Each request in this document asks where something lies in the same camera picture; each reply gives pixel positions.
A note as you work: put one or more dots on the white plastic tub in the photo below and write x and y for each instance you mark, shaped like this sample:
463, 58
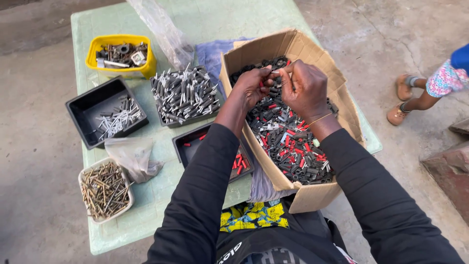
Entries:
85, 176

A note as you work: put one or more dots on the scattered group of red sleeves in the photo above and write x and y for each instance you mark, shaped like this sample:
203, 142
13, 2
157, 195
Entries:
240, 163

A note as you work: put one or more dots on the heap of black red sleeves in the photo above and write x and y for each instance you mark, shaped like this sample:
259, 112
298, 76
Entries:
293, 146

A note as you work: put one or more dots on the crumpled clear plastic bag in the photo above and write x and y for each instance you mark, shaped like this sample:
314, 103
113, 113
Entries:
133, 157

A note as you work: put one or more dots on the pile of grey metal pins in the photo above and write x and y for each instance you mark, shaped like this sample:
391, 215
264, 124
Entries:
119, 119

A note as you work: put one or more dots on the long clear plastic bag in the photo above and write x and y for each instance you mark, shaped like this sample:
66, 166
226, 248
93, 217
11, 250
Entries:
165, 35

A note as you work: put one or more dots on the yellow plastic container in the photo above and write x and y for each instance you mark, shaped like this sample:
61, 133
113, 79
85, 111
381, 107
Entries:
146, 68

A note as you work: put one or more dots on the pile of brass screws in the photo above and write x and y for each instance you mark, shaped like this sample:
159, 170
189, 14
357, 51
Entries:
105, 190

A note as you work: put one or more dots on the person's left hand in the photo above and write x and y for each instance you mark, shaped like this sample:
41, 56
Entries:
247, 86

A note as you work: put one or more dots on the yellow blue patterned shirt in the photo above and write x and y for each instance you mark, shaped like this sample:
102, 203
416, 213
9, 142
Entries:
252, 216

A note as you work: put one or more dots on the black tray with red sleeves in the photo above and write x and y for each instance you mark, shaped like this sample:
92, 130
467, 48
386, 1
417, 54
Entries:
187, 150

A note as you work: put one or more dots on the black tray with pinned sleeves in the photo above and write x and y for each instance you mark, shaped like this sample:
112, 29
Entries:
190, 123

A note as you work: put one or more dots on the black tray with grey pins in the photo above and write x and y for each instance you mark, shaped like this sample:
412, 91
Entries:
91, 106

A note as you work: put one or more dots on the brown cardboard box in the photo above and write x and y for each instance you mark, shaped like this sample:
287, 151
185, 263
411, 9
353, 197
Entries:
329, 69

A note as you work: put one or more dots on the reddish stone block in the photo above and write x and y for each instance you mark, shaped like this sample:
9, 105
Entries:
452, 172

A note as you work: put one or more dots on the pile of black pinned sleeves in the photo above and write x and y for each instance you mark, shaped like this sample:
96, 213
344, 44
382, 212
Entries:
185, 95

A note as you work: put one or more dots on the heap of metal hardware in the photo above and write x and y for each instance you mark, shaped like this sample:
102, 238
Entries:
121, 55

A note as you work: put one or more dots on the person's right hand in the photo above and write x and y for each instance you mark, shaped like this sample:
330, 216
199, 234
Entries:
307, 90

